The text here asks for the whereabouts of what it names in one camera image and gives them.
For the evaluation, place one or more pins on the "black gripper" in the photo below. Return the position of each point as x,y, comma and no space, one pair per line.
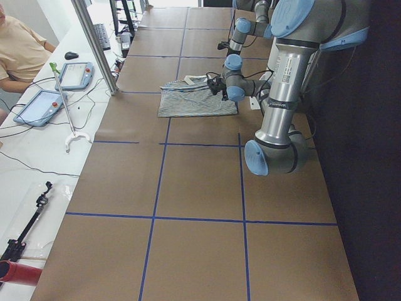
224,93

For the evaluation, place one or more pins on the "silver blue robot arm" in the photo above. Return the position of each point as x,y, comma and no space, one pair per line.
250,19
300,28

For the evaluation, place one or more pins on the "person in beige clothes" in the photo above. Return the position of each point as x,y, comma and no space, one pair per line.
23,54

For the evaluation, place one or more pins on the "black keyboard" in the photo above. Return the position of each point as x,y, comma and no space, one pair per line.
102,36

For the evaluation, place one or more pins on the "far blue teach pendant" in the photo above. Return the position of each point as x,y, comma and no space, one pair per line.
76,76

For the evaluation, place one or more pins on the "blue teach pendant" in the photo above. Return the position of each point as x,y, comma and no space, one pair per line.
40,109
76,76

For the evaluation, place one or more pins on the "black computer mouse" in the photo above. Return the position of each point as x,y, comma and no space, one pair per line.
71,55

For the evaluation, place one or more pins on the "white reacher grabber stick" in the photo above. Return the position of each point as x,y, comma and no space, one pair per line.
75,135

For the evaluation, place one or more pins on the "near blue teach pendant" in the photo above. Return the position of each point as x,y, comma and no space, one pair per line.
40,109

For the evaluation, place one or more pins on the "red cylinder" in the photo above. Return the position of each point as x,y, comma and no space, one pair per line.
17,273

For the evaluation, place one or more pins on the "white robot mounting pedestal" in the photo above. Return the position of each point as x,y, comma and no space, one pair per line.
266,77

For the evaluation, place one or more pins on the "aluminium frame post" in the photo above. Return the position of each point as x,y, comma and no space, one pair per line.
89,31

